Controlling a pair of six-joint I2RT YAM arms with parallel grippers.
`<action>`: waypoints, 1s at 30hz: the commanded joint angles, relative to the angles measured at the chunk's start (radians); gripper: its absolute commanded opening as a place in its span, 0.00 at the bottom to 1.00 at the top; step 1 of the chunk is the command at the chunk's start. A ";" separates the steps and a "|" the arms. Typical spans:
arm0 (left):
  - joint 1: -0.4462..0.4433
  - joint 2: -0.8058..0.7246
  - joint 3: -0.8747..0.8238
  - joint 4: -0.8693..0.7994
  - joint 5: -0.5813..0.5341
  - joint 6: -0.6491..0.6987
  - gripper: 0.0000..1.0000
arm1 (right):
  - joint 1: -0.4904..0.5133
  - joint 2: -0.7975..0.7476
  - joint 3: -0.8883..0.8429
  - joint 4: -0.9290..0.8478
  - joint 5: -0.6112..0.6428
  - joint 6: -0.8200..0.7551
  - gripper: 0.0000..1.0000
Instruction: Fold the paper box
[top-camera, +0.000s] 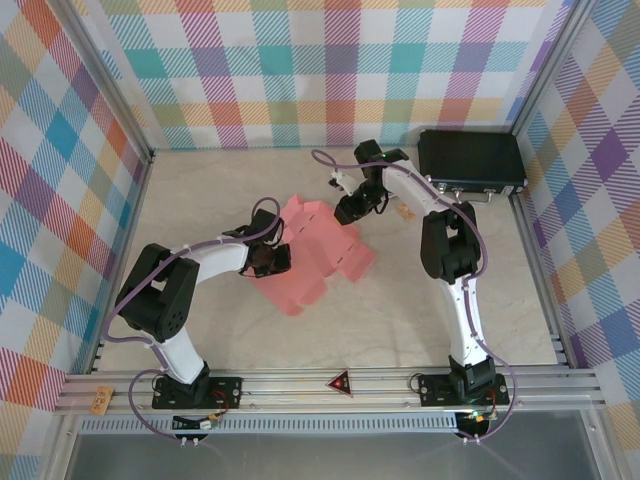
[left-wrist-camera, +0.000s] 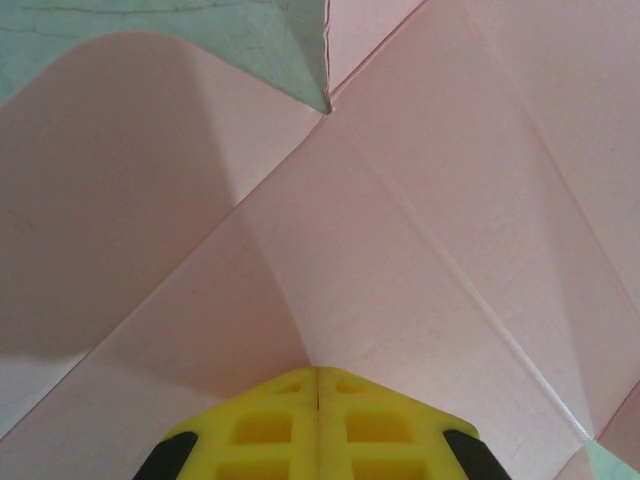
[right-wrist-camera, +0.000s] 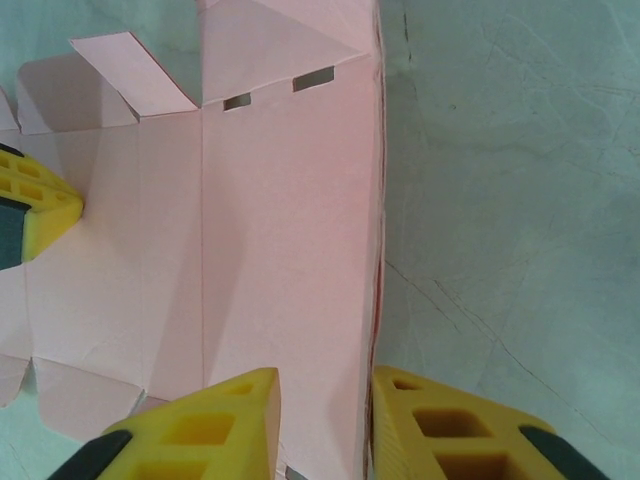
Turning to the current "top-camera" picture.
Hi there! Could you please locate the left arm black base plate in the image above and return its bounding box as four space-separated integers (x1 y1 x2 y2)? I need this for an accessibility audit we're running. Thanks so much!
151 374 244 412

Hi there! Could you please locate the aluminium frame rail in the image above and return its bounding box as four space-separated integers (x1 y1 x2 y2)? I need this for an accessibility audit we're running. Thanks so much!
53 367 607 416

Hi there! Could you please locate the pink paper box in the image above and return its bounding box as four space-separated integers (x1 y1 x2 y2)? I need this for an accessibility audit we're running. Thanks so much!
247 194 377 317

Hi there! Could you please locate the red triangle sign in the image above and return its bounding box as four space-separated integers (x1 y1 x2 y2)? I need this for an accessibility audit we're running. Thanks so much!
326 369 353 397

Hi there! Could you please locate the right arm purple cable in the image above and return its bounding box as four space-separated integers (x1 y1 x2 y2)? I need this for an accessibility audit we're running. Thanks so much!
310 148 521 444

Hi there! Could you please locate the grey metal panel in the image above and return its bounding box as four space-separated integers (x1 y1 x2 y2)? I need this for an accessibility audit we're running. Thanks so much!
49 414 609 480

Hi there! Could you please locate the small wooden tag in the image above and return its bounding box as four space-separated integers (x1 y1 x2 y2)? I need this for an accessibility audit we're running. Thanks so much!
89 385 112 416

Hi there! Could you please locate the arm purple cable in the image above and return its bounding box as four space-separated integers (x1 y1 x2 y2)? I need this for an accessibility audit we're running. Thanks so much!
104 197 281 444
310 148 521 444

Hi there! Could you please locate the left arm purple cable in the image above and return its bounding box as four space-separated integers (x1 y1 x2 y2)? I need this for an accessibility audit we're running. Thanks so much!
104 197 281 444

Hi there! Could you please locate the grey slotted cable duct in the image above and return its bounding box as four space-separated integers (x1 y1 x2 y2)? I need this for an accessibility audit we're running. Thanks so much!
78 412 462 435

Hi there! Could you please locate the black connector bracket with wires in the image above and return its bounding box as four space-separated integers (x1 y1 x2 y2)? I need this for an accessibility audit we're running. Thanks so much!
455 407 497 445
171 413 222 447

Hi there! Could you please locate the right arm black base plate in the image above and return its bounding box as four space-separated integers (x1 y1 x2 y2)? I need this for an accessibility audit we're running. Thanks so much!
417 372 511 407

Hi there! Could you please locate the black carrying case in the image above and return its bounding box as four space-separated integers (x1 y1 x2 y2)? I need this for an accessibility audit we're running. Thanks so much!
417 129 529 204

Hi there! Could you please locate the aluminium frame post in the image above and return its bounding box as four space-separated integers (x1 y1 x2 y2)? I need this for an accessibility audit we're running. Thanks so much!
507 0 599 139
47 0 156 164

